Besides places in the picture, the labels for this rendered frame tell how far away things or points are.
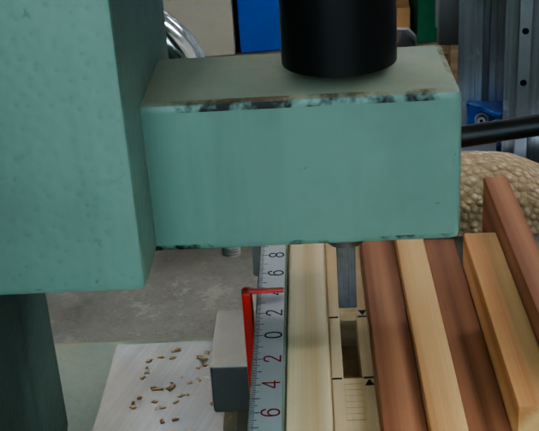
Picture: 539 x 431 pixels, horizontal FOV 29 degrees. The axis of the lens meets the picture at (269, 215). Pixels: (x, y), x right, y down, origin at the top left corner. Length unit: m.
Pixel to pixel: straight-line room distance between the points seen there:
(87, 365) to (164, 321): 1.63
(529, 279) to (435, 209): 0.06
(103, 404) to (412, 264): 0.28
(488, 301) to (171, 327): 1.90
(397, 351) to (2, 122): 0.20
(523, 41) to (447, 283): 0.71
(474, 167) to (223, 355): 0.21
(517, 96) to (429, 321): 0.77
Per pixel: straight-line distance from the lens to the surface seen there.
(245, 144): 0.45
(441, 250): 0.58
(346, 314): 0.54
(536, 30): 1.24
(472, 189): 0.70
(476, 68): 1.33
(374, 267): 0.55
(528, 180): 0.72
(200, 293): 2.49
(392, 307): 0.52
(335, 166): 0.45
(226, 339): 0.69
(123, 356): 0.78
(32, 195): 0.43
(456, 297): 0.53
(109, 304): 2.50
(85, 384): 0.76
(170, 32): 0.59
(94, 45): 0.41
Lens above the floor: 1.21
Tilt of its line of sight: 25 degrees down
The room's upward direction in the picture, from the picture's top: 4 degrees counter-clockwise
